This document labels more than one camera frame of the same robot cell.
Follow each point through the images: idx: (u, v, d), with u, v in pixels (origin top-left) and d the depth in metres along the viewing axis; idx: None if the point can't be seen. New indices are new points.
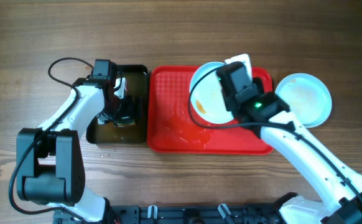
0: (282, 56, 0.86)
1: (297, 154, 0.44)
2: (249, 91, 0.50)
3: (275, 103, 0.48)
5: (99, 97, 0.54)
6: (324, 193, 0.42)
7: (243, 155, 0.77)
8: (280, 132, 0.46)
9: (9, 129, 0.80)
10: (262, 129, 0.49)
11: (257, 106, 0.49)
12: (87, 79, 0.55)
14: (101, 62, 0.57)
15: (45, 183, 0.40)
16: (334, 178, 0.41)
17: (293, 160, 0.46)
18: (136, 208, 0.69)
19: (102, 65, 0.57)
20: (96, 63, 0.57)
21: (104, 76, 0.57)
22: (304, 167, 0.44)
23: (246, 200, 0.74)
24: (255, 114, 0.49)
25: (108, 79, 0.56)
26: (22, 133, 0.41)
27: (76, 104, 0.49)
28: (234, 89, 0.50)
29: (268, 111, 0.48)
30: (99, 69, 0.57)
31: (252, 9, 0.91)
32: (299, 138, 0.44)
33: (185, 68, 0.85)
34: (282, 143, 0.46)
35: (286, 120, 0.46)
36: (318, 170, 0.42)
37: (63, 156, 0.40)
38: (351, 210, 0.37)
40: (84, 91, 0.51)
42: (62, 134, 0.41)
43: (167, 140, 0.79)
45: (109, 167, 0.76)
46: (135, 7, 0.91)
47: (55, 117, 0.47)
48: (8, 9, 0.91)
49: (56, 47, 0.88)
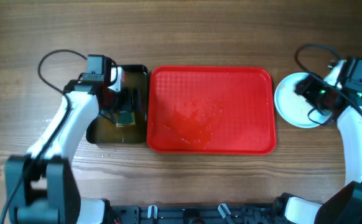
0: (282, 56, 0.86)
1: (361, 139, 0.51)
2: (360, 86, 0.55)
3: None
5: (93, 104, 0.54)
6: (359, 171, 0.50)
7: (243, 155, 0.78)
8: (359, 119, 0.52)
9: (9, 129, 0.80)
10: (346, 110, 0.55)
11: (359, 96, 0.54)
12: (79, 83, 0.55)
14: (94, 59, 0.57)
15: (38, 212, 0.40)
16: None
17: (351, 140, 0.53)
18: (136, 208, 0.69)
19: (96, 65, 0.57)
20: (89, 59, 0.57)
21: (97, 76, 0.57)
22: (356, 148, 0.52)
23: (246, 200, 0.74)
24: (356, 99, 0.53)
25: (102, 79, 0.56)
26: (10, 162, 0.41)
27: (68, 117, 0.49)
28: (351, 75, 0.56)
29: None
30: (93, 68, 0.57)
31: (252, 9, 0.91)
32: None
33: (185, 68, 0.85)
34: (354, 127, 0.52)
35: None
36: None
37: (53, 185, 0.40)
38: None
40: (75, 99, 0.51)
42: (51, 163, 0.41)
43: (167, 139, 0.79)
45: (109, 167, 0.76)
46: (135, 7, 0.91)
47: (44, 143, 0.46)
48: (8, 9, 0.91)
49: (56, 47, 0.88)
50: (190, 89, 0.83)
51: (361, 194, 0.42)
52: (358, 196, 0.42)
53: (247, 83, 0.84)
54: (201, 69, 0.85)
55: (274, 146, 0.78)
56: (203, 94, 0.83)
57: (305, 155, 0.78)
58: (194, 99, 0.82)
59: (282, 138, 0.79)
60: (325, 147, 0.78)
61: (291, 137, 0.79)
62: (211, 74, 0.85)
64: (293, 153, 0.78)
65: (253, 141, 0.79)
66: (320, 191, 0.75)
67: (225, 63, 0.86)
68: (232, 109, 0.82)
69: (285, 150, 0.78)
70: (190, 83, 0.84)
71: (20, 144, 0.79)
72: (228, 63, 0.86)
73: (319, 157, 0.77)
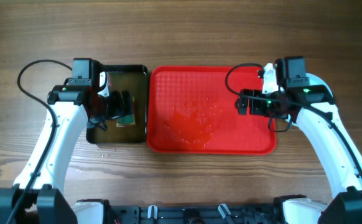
0: (282, 56, 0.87)
1: (326, 139, 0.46)
2: (301, 81, 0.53)
3: (322, 94, 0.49)
5: (82, 114, 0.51)
6: (336, 177, 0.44)
7: (243, 155, 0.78)
8: (315, 116, 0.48)
9: (9, 129, 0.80)
10: (301, 112, 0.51)
11: (306, 91, 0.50)
12: (63, 90, 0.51)
14: (81, 63, 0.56)
15: None
16: (352, 170, 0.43)
17: (318, 144, 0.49)
18: (136, 208, 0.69)
19: (83, 70, 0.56)
20: (75, 63, 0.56)
21: (85, 82, 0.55)
22: (325, 151, 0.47)
23: (246, 200, 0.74)
24: (301, 98, 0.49)
25: (89, 84, 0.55)
26: None
27: (55, 134, 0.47)
28: (288, 75, 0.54)
29: (313, 101, 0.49)
30: (80, 73, 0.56)
31: (252, 9, 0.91)
32: (332, 127, 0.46)
33: (185, 68, 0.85)
34: (315, 127, 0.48)
35: (328, 109, 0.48)
36: (339, 156, 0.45)
37: (45, 216, 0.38)
38: (356, 196, 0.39)
40: (62, 112, 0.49)
42: (42, 194, 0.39)
43: (167, 139, 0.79)
45: (109, 167, 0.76)
46: (135, 7, 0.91)
47: (32, 171, 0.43)
48: (8, 9, 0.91)
49: (56, 47, 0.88)
50: (190, 89, 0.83)
51: (352, 205, 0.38)
52: (351, 208, 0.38)
53: (247, 83, 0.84)
54: (201, 69, 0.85)
55: (274, 146, 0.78)
56: (203, 94, 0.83)
57: (305, 155, 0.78)
58: (194, 99, 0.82)
59: (282, 138, 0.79)
60: None
61: (291, 137, 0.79)
62: (212, 73, 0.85)
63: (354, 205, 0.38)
64: (293, 153, 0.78)
65: (253, 141, 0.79)
66: (320, 191, 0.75)
67: (225, 63, 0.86)
68: (232, 109, 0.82)
69: (285, 150, 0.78)
70: (190, 83, 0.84)
71: (20, 145, 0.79)
72: (228, 63, 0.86)
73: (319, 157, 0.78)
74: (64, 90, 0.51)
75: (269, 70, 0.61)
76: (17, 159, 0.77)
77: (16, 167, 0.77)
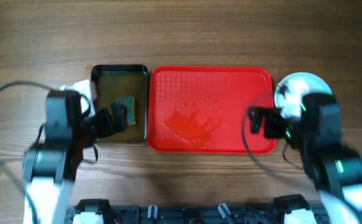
0: (282, 56, 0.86)
1: None
2: (331, 135, 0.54)
3: (357, 165, 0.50)
5: (66, 186, 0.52)
6: None
7: (243, 155, 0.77)
8: None
9: (9, 129, 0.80)
10: None
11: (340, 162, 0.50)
12: (38, 160, 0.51)
14: (53, 105, 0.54)
15: None
16: None
17: None
18: (136, 208, 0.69)
19: (58, 111, 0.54)
20: (48, 106, 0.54)
21: (61, 126, 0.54)
22: None
23: (246, 199, 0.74)
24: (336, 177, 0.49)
25: (69, 129, 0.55)
26: None
27: (36, 214, 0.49)
28: (319, 128, 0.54)
29: (348, 186, 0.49)
30: (55, 115, 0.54)
31: (252, 9, 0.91)
32: None
33: (185, 68, 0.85)
34: None
35: None
36: None
37: None
38: None
40: (40, 203, 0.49)
42: None
43: (167, 139, 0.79)
45: (109, 167, 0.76)
46: (135, 7, 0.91)
47: None
48: (8, 9, 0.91)
49: (56, 47, 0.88)
50: (190, 88, 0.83)
51: None
52: None
53: (247, 82, 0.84)
54: (201, 69, 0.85)
55: (275, 145, 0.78)
56: (203, 94, 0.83)
57: None
58: (194, 99, 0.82)
59: None
60: None
61: None
62: (211, 73, 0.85)
63: None
64: (293, 153, 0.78)
65: (252, 141, 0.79)
66: None
67: (225, 63, 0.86)
68: (232, 109, 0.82)
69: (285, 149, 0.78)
70: (190, 83, 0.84)
71: (20, 144, 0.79)
72: (228, 63, 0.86)
73: None
74: (40, 158, 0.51)
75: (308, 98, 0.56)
76: (17, 159, 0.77)
77: (16, 167, 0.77)
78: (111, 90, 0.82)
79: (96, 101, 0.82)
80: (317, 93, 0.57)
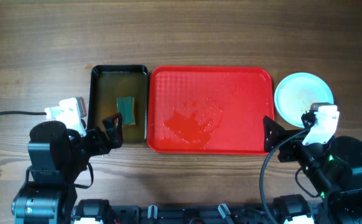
0: (282, 56, 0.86)
1: None
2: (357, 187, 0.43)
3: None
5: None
6: None
7: (243, 155, 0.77)
8: None
9: (9, 129, 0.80)
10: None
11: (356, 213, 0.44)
12: (29, 211, 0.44)
14: (36, 149, 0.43)
15: None
16: None
17: None
18: (136, 208, 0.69)
19: (43, 158, 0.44)
20: (31, 153, 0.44)
21: (50, 171, 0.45)
22: None
23: (246, 200, 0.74)
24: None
25: (58, 174, 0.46)
26: None
27: None
28: (348, 182, 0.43)
29: None
30: (40, 162, 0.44)
31: (251, 9, 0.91)
32: None
33: (185, 68, 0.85)
34: None
35: None
36: None
37: None
38: None
40: None
42: None
43: (167, 139, 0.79)
45: (109, 167, 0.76)
46: (135, 7, 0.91)
47: None
48: (8, 9, 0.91)
49: (56, 47, 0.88)
50: (190, 89, 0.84)
51: None
52: None
53: (247, 83, 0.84)
54: (201, 69, 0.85)
55: None
56: (203, 94, 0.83)
57: None
58: (194, 99, 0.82)
59: None
60: None
61: None
62: (211, 74, 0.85)
63: None
64: None
65: (252, 141, 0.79)
66: None
67: (225, 63, 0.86)
68: (232, 109, 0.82)
69: None
70: (190, 83, 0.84)
71: (20, 145, 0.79)
72: (228, 63, 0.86)
73: None
74: (31, 211, 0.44)
75: (322, 112, 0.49)
76: (17, 159, 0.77)
77: (16, 167, 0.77)
78: (112, 91, 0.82)
79: (96, 102, 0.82)
80: (328, 107, 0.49)
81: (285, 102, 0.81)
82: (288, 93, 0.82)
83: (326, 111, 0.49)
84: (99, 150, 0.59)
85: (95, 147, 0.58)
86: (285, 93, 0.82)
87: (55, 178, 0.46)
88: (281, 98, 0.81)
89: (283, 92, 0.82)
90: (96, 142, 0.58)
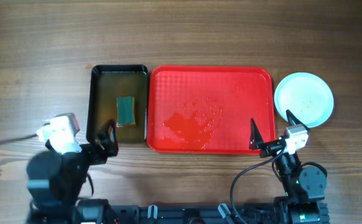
0: (282, 56, 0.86)
1: None
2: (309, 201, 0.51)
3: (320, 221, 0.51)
5: None
6: None
7: (243, 155, 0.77)
8: None
9: (9, 129, 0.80)
10: None
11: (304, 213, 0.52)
12: None
14: (34, 186, 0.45)
15: None
16: None
17: None
18: (136, 208, 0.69)
19: (42, 191, 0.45)
20: (30, 190, 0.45)
21: (53, 203, 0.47)
22: None
23: (246, 200, 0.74)
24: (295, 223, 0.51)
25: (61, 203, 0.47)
26: None
27: None
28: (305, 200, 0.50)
29: None
30: (41, 196, 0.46)
31: (252, 9, 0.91)
32: None
33: (185, 68, 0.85)
34: None
35: None
36: None
37: None
38: None
40: None
42: None
43: (167, 139, 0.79)
45: (109, 167, 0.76)
46: (135, 7, 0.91)
47: None
48: (8, 9, 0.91)
49: (56, 47, 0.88)
50: (190, 89, 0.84)
51: None
52: None
53: (247, 83, 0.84)
54: (201, 69, 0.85)
55: None
56: (203, 94, 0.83)
57: (305, 155, 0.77)
58: (194, 99, 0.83)
59: None
60: (324, 147, 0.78)
61: None
62: (211, 74, 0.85)
63: None
64: None
65: None
66: None
67: (225, 63, 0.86)
68: (232, 109, 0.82)
69: None
70: (189, 83, 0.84)
71: (20, 144, 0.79)
72: (228, 62, 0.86)
73: (319, 157, 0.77)
74: None
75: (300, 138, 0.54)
76: (17, 159, 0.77)
77: (16, 167, 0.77)
78: (111, 91, 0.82)
79: (95, 102, 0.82)
80: (298, 133, 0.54)
81: (284, 102, 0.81)
82: (288, 93, 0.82)
83: (304, 137, 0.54)
84: (97, 162, 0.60)
85: (91, 160, 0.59)
86: (285, 93, 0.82)
87: (58, 205, 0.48)
88: (280, 98, 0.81)
89: (283, 93, 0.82)
90: (92, 157, 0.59)
